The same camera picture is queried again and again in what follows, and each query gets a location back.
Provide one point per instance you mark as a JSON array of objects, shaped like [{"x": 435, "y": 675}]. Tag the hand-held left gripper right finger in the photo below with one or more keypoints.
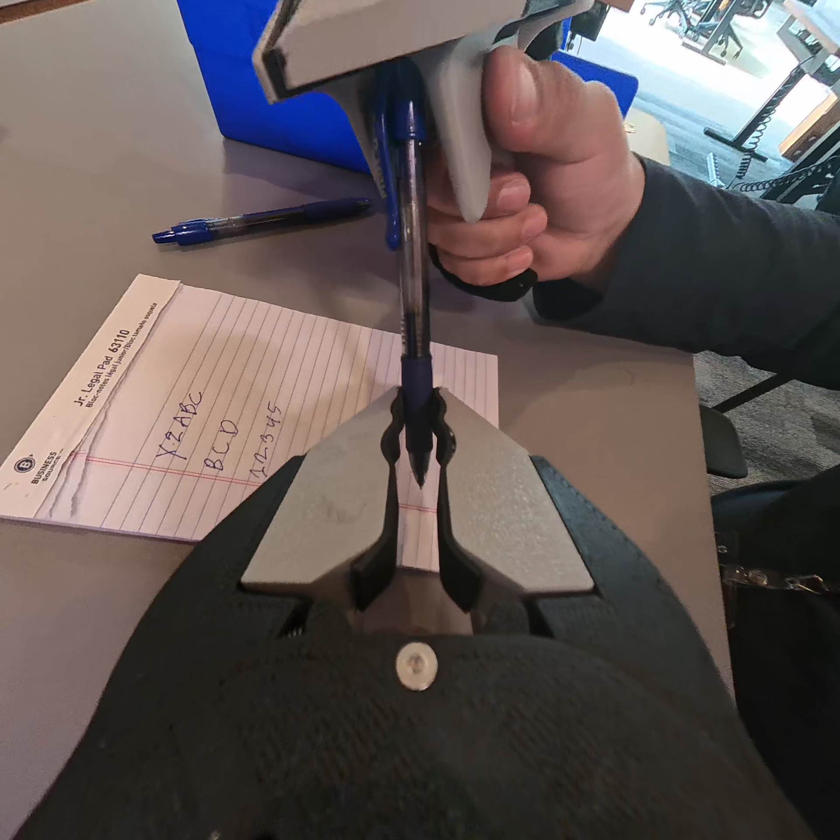
[{"x": 512, "y": 518}]

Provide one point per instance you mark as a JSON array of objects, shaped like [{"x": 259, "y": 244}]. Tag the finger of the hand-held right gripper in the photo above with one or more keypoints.
[
  {"x": 269, "y": 56},
  {"x": 394, "y": 33}
]

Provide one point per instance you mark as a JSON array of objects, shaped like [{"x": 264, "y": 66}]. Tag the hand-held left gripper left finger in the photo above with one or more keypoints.
[{"x": 321, "y": 512}]

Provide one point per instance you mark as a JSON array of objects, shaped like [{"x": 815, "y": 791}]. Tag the white lined notepad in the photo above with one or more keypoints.
[{"x": 262, "y": 367}]

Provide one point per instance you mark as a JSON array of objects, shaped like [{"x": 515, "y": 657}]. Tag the blue ballpoint pen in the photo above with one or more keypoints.
[
  {"x": 413, "y": 295},
  {"x": 262, "y": 216}
]

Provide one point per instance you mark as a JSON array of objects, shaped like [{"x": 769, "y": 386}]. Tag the person's right forearm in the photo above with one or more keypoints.
[{"x": 722, "y": 275}]

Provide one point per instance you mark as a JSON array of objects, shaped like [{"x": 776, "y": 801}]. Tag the person's right hand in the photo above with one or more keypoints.
[{"x": 577, "y": 184}]

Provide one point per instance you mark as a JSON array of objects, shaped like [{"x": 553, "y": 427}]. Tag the blue plastic bin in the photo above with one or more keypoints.
[{"x": 262, "y": 98}]

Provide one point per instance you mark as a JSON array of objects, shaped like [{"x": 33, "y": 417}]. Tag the black office chair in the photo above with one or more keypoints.
[
  {"x": 663, "y": 10},
  {"x": 718, "y": 29}
]

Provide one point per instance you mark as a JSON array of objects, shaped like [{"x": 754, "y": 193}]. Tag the metal badge clip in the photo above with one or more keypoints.
[{"x": 754, "y": 579}]

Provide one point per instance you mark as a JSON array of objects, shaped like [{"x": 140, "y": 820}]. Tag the person's dark clothing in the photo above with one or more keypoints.
[{"x": 787, "y": 689}]

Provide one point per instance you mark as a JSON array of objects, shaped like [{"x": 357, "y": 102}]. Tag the wooden desk with black legs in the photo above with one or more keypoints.
[{"x": 804, "y": 19}]

